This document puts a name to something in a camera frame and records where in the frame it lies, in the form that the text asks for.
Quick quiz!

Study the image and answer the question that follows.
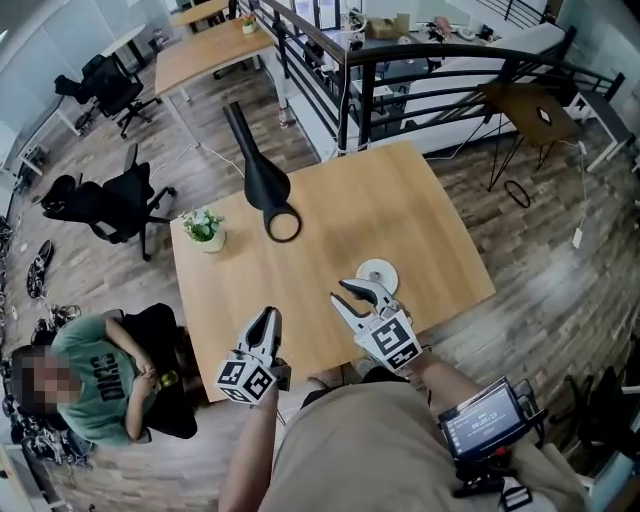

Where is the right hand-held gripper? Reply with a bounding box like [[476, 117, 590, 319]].
[[329, 278, 421, 372]]

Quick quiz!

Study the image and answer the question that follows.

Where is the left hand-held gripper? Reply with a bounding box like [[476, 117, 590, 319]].
[[215, 305, 293, 406]]

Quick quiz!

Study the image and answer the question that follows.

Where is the white round plate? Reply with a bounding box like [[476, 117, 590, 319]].
[[355, 257, 401, 297]]

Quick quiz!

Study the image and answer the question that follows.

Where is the person's left forearm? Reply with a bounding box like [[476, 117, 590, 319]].
[[218, 384, 282, 512]]

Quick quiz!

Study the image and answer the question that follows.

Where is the person's right forearm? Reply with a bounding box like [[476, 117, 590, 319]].
[[408, 347, 482, 429]]

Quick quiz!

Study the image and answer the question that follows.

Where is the black office chair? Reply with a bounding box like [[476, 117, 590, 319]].
[[106, 302, 199, 442], [53, 73, 101, 130], [549, 366, 640, 464], [82, 53, 165, 140], [39, 143, 178, 263]]

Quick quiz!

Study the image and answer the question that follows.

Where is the potted plant in white pot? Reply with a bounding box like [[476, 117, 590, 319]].
[[179, 207, 228, 254]]

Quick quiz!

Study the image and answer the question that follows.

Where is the person's beige shirt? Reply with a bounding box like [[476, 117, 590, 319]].
[[259, 382, 594, 512]]

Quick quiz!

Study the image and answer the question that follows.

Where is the black desk lamp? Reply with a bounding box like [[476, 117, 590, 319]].
[[222, 101, 303, 245]]

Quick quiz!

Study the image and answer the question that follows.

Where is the black screen device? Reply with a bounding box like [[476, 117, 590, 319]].
[[438, 376, 550, 497]]

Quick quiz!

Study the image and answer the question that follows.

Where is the black metal railing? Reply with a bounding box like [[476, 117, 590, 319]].
[[238, 0, 627, 157]]

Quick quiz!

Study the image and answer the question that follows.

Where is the black patterned shoe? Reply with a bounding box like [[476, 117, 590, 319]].
[[26, 259, 49, 300], [35, 239, 56, 274]]

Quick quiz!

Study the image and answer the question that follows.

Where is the pile of black headsets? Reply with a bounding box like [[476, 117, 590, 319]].
[[0, 214, 97, 469]]

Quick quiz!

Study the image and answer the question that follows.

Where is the dark wooden side table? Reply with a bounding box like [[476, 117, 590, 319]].
[[477, 81, 582, 194]]

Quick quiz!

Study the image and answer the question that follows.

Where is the cardboard box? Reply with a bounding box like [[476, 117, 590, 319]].
[[366, 14, 412, 40]]

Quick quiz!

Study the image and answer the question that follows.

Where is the light wooden table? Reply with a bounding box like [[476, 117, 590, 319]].
[[153, 18, 291, 110]]

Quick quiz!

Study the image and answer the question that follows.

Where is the grey desk with white legs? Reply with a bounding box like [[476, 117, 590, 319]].
[[14, 92, 85, 177]]

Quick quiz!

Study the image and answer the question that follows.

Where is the grey-top white bench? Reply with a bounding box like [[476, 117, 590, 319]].
[[568, 91, 637, 175]]

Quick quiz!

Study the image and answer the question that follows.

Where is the white top table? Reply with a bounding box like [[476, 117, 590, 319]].
[[97, 23, 148, 70]]

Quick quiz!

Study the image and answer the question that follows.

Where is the round wooden table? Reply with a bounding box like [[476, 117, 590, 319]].
[[169, 0, 231, 28]]

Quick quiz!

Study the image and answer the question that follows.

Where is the black oval ring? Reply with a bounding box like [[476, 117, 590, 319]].
[[503, 179, 532, 209]]

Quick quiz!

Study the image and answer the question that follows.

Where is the long white cable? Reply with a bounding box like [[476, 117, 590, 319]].
[[148, 141, 247, 180]]

